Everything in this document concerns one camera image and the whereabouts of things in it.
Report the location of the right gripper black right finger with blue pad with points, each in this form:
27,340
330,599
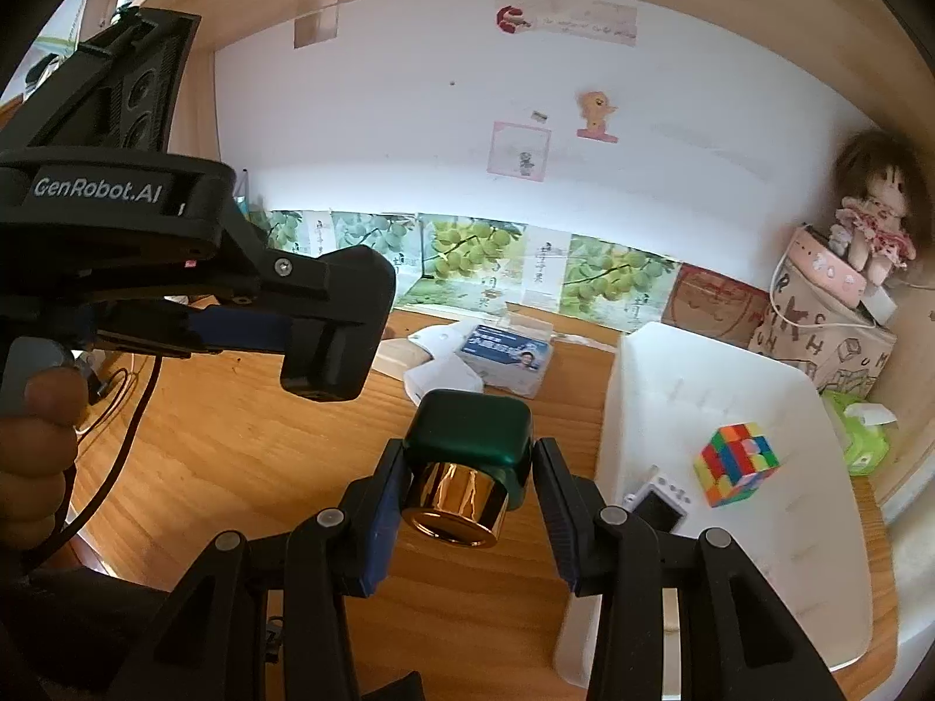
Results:
737,639

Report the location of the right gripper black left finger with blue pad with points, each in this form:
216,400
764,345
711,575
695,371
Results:
211,635

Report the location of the multicolour puzzle cube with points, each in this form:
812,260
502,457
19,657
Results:
734,464

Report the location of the green bottle gold cap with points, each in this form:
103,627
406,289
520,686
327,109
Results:
469,455

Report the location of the blue dental floss box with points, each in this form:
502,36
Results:
506,360

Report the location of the person's left hand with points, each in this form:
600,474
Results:
37,448

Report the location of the white plastic storage tray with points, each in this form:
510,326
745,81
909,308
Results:
668,392

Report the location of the green tissue pack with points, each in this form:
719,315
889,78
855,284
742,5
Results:
860,427

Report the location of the letter print fabric bag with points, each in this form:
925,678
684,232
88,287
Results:
808,329

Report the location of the beige cardboard box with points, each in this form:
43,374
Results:
395,357

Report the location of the brown cardboard piece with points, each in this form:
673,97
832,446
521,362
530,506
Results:
711,304

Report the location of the white spatula-shaped scraper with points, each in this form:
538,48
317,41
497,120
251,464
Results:
441,341

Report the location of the white square charger block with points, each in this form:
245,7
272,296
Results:
419,382

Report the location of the pink pencil case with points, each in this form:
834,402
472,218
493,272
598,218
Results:
817,262

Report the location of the green grape cardboard panel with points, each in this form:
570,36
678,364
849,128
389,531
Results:
483,266

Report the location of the brown haired rag doll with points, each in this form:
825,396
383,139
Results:
884,218

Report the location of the pink framed wall sticker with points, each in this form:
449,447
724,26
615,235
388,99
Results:
519,151

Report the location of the orange pony wall sticker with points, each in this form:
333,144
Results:
595,110

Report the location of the red white wall sticker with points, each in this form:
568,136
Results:
594,19

